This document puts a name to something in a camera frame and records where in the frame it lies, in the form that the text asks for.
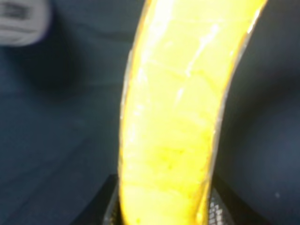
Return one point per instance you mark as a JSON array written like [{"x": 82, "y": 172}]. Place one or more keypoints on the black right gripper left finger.
[{"x": 111, "y": 201}]

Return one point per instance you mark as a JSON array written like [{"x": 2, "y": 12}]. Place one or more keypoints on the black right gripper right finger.
[{"x": 219, "y": 204}]

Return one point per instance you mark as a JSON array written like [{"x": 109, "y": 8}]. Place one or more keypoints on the yellow banana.
[{"x": 179, "y": 70}]

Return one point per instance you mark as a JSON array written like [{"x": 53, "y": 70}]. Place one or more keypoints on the black tablecloth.
[{"x": 59, "y": 118}]

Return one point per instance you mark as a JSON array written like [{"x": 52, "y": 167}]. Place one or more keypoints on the purple bag roll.
[{"x": 24, "y": 22}]

